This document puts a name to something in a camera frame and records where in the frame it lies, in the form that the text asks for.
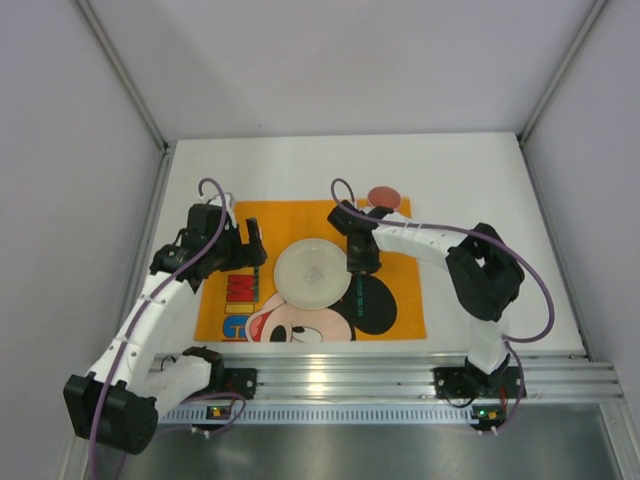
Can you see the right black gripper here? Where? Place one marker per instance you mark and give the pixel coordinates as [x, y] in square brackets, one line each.
[362, 248]

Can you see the aluminium frame post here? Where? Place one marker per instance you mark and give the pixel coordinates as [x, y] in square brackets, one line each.
[561, 71]
[162, 164]

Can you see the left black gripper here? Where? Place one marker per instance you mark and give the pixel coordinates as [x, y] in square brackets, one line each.
[240, 245]

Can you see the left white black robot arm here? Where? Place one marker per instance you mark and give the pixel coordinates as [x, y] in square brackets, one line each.
[119, 402]

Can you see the silver fork teal handle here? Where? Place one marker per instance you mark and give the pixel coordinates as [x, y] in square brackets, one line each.
[256, 284]

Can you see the left aluminium frame post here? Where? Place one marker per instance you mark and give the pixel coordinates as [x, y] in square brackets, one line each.
[162, 164]

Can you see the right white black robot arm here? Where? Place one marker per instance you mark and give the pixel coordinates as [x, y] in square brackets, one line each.
[485, 278]

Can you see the cream round plate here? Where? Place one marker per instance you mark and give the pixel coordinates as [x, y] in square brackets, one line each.
[311, 274]

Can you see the right aluminium frame post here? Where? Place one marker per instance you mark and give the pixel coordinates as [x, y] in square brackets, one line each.
[561, 71]

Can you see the aluminium mounting rail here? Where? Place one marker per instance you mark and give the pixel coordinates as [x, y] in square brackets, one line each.
[410, 378]

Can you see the slotted grey cable duct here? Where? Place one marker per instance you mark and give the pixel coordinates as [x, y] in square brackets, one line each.
[215, 413]

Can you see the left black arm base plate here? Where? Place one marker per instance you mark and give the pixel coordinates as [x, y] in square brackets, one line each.
[242, 381]

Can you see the pink plastic cup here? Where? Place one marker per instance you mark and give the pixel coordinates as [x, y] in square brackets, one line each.
[384, 196]

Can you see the orange Mickey Mouse placemat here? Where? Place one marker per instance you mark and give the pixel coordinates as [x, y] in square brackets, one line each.
[393, 309]

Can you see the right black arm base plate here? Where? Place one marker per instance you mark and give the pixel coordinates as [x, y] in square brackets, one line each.
[468, 382]

